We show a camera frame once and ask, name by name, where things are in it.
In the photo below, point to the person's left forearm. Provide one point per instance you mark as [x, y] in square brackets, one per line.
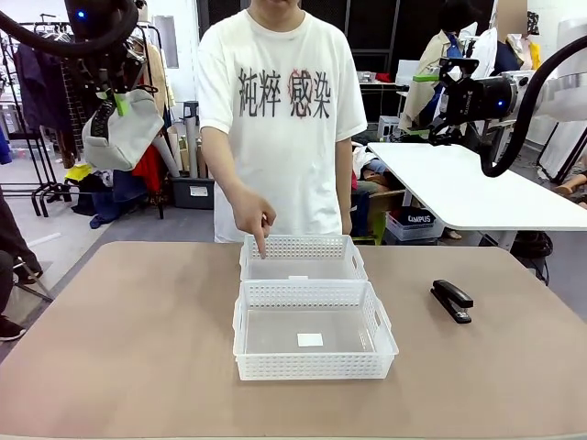
[345, 197]

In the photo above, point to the grey wall panel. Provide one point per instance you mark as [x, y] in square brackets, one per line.
[166, 41]

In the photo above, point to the mannequin in white shirt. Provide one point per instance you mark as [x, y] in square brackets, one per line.
[493, 52]

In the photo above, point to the person's right hand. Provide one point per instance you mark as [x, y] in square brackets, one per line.
[252, 213]

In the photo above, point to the yellow hanging garment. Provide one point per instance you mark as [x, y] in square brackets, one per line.
[532, 55]

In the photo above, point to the beige hanging garment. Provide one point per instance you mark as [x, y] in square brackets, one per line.
[162, 78]

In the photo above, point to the red hanging dress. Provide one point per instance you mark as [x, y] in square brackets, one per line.
[149, 165]

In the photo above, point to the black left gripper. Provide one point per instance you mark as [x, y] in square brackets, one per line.
[91, 20]

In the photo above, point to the person's right forearm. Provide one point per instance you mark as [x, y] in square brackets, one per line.
[224, 165]

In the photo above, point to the grey zipper pouch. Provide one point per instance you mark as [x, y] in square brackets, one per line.
[124, 137]

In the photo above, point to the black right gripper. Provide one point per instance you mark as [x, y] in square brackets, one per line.
[481, 98]

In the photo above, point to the white crate with dark cloth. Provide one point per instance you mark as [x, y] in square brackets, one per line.
[413, 224]

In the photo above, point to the dark hanging garments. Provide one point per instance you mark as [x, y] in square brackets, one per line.
[41, 91]

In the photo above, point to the grey cardboard tube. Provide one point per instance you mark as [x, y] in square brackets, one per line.
[166, 156]

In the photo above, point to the white perforated plastic basket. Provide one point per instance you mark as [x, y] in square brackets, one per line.
[298, 247]
[316, 366]

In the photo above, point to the black clothes rack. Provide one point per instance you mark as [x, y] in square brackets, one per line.
[36, 174]

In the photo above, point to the dark grey storage bin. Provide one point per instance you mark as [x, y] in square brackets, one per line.
[192, 192]

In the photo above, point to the bystander in dark trousers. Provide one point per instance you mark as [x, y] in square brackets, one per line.
[11, 238]

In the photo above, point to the black bag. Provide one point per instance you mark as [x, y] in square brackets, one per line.
[532, 254]

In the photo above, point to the blue denim garment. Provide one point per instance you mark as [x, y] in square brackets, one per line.
[124, 192]

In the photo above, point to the yellow cloth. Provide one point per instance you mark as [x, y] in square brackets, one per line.
[78, 172]

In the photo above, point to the person in white t-shirt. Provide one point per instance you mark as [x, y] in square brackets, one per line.
[284, 174]

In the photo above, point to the grey chair leg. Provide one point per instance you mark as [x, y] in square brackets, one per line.
[34, 282]

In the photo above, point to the white background table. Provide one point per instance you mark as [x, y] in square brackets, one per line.
[481, 192]

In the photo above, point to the person's left hand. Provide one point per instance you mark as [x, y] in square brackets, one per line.
[347, 227]

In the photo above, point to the mannequin in beige coat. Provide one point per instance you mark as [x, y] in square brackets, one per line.
[426, 96]

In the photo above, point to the black stapler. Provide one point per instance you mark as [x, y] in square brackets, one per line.
[454, 298]

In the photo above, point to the brown cardboard box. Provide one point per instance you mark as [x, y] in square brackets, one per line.
[387, 201]

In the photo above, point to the lime green stool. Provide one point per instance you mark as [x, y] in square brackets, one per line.
[376, 227]

